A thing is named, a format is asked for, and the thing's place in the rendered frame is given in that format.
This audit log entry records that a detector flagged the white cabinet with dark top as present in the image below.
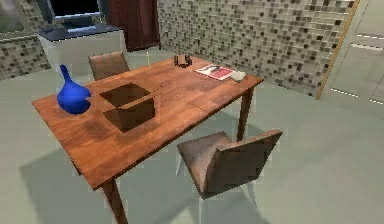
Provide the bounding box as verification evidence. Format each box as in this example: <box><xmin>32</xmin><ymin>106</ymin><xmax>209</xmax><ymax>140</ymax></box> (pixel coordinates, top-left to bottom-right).
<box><xmin>36</xmin><ymin>23</ymin><xmax>128</xmax><ymax>78</ymax></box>

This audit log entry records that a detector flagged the blue vase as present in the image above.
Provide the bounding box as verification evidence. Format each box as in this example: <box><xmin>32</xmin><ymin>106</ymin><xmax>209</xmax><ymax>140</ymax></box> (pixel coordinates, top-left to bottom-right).
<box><xmin>56</xmin><ymin>64</ymin><xmax>92</xmax><ymax>116</ymax></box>

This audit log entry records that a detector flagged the black television set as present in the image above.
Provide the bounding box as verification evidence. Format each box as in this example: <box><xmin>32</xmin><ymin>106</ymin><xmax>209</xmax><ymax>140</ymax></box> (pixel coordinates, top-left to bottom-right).
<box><xmin>35</xmin><ymin>0</ymin><xmax>108</xmax><ymax>30</ymax></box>

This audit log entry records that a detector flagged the dark red curtain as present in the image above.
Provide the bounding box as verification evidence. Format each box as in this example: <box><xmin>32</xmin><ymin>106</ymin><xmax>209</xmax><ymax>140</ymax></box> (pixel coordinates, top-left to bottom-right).
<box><xmin>105</xmin><ymin>0</ymin><xmax>162</xmax><ymax>53</ymax></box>

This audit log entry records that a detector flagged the pale room door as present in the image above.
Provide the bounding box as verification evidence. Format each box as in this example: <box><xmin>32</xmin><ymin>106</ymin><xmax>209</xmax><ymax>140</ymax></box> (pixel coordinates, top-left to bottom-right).
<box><xmin>315</xmin><ymin>0</ymin><xmax>384</xmax><ymax>116</ymax></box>

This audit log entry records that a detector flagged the brown chair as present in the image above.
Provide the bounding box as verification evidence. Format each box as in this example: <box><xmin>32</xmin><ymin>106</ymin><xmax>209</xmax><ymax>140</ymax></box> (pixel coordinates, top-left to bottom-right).
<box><xmin>87</xmin><ymin>51</ymin><xmax>131</xmax><ymax>82</ymax></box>
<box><xmin>176</xmin><ymin>128</ymin><xmax>284</xmax><ymax>224</ymax></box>

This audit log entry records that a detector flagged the small black ring holder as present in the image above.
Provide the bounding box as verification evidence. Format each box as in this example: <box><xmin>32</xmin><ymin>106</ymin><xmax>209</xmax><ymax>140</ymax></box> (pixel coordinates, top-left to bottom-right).
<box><xmin>173</xmin><ymin>54</ymin><xmax>193</xmax><ymax>69</ymax></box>

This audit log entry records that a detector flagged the brown open box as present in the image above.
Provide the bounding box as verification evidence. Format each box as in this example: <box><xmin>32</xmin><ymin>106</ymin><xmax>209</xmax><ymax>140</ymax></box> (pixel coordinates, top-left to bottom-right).
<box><xmin>98</xmin><ymin>82</ymin><xmax>157</xmax><ymax>134</ymax></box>

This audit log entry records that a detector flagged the red and white magazine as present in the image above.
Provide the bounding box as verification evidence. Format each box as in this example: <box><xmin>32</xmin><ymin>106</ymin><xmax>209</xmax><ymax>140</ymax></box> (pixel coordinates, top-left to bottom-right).
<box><xmin>194</xmin><ymin>63</ymin><xmax>236</xmax><ymax>82</ymax></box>

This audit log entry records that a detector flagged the grey cloth lump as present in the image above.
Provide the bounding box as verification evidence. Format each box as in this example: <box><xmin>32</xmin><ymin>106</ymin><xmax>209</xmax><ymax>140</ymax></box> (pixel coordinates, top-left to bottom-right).
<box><xmin>229</xmin><ymin>70</ymin><xmax>248</xmax><ymax>83</ymax></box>

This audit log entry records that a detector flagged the brown wooden table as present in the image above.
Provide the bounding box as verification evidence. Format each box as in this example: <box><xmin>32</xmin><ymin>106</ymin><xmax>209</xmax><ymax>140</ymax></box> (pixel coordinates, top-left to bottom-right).
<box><xmin>31</xmin><ymin>55</ymin><xmax>265</xmax><ymax>224</ymax></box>

